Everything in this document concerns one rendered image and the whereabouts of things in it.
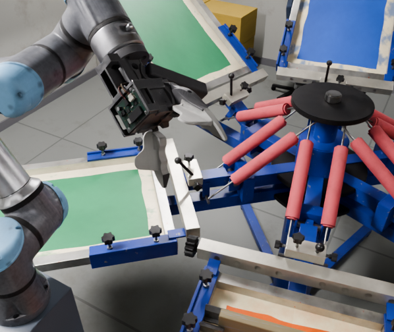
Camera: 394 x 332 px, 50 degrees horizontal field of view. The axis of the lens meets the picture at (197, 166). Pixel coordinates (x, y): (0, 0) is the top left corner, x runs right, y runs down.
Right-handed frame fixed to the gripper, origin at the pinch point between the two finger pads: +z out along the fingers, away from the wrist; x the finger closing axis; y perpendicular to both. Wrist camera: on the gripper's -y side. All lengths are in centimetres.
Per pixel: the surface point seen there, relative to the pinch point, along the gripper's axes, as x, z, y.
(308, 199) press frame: -42, 16, -98
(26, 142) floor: -277, -140, -147
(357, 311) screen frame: -31, 51, -68
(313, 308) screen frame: -40, 44, -62
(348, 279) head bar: -29, 42, -72
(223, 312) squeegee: -49, 30, -38
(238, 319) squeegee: -47, 33, -39
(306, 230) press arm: -39, 24, -81
